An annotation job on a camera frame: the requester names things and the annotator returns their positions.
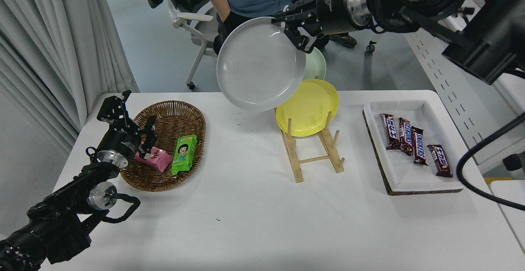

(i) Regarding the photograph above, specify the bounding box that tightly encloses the grey plate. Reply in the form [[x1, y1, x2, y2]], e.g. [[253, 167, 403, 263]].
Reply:
[[216, 16, 307, 112]]

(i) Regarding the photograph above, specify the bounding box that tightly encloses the brown wicker basket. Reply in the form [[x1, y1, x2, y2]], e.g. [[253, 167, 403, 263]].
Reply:
[[120, 100, 206, 192]]

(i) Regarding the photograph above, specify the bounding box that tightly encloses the yellow plate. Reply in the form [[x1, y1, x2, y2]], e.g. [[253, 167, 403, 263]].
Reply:
[[276, 79, 340, 137]]

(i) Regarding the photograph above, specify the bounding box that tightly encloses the white tray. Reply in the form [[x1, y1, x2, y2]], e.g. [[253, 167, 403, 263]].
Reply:
[[362, 99, 466, 196]]

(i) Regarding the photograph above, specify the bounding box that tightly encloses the green snack pack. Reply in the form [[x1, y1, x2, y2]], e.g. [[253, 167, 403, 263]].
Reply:
[[171, 134, 198, 176]]

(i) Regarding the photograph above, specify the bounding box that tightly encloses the pink snack pack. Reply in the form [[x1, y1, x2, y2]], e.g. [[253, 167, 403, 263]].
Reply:
[[135, 147, 173, 173]]

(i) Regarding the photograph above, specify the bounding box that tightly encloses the brown snack bar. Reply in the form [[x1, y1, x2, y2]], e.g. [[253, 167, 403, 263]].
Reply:
[[379, 114, 402, 150], [411, 127, 428, 166], [398, 118, 414, 157], [427, 144, 453, 178]]

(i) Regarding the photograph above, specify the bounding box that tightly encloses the pale grey curtain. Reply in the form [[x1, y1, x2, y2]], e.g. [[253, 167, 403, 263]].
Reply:
[[0, 0, 140, 153]]

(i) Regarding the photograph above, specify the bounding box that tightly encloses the wooden plate rack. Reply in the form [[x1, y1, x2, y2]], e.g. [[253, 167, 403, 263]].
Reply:
[[274, 75, 345, 183]]

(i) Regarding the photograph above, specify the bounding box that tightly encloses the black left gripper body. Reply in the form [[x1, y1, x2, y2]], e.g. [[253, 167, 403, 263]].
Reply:
[[100, 129, 142, 164]]

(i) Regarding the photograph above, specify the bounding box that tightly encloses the white desk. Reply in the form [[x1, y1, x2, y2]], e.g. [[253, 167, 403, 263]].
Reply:
[[366, 0, 525, 177]]

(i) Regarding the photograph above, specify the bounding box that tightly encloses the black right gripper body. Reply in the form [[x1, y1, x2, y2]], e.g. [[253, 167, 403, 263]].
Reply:
[[316, 0, 352, 34]]

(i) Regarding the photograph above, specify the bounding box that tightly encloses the pale green plate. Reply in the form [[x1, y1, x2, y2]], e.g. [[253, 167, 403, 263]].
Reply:
[[303, 48, 327, 81]]

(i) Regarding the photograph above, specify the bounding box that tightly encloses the white office chair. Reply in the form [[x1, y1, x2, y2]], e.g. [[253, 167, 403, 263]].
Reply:
[[160, 0, 220, 90]]

